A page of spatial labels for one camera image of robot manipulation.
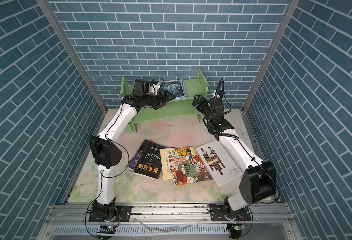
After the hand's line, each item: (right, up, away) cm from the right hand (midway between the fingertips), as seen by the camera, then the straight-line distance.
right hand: (201, 99), depth 80 cm
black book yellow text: (-30, -36, +8) cm, 48 cm away
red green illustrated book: (-6, -41, +9) cm, 42 cm away
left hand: (-14, 0, +4) cm, 15 cm away
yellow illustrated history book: (-20, -35, +10) cm, 41 cm away
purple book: (-40, -37, +8) cm, 55 cm away
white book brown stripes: (+15, -41, +7) cm, 44 cm away
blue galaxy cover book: (-14, +10, +16) cm, 24 cm away
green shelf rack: (-14, -1, +36) cm, 38 cm away
